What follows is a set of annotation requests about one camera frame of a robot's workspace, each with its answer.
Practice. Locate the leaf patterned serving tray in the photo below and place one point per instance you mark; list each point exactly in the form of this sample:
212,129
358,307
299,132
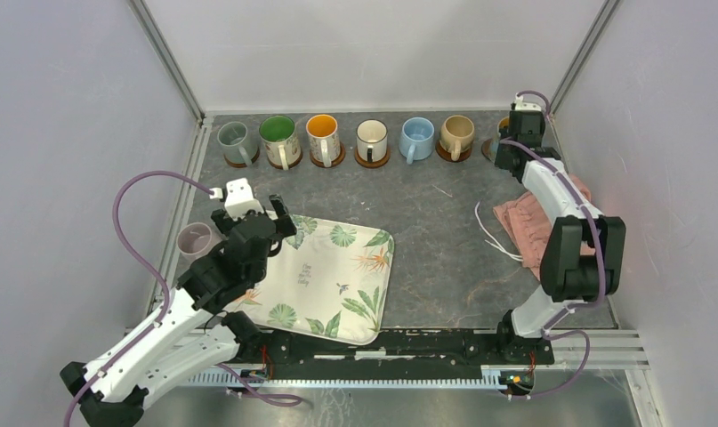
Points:
330,281

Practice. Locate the dark walnut coaster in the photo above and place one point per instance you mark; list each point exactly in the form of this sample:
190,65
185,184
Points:
489,149

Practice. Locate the pink drawstring cloth bag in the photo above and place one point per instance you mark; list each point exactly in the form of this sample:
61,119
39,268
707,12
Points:
528,227

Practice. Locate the orange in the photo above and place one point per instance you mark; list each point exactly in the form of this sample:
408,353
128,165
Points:
503,128

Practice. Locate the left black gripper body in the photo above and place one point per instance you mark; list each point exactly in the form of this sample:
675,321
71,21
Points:
224,221

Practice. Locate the white mug green inside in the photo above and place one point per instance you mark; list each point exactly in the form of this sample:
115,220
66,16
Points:
280,139

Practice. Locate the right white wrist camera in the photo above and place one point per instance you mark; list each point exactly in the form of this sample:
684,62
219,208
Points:
521,104

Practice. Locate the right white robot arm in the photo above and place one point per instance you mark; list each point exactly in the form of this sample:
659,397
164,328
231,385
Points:
582,261

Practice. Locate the grey green ribbed mug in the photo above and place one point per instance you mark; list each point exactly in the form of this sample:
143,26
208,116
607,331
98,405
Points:
239,147

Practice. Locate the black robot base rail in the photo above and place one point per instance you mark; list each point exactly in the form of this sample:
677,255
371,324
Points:
395,354

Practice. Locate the light blue mug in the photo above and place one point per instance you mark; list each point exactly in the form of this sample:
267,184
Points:
416,139

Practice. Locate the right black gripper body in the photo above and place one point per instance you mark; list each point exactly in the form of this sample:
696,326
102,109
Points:
502,155

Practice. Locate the cream enamel mug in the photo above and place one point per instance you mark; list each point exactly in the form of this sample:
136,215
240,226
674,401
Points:
372,145

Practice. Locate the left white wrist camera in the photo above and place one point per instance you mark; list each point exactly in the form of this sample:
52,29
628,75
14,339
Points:
238,199

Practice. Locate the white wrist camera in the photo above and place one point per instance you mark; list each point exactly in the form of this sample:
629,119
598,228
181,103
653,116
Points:
238,199
521,104

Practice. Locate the white mug orange inside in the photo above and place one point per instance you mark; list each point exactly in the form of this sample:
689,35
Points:
324,139

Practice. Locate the pink ribbed mug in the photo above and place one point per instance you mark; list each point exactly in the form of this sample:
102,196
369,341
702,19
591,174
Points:
196,240

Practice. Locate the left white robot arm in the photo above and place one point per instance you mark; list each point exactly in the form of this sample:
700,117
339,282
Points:
193,331

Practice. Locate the beige ceramic mug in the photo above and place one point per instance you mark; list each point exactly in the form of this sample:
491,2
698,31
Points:
457,134

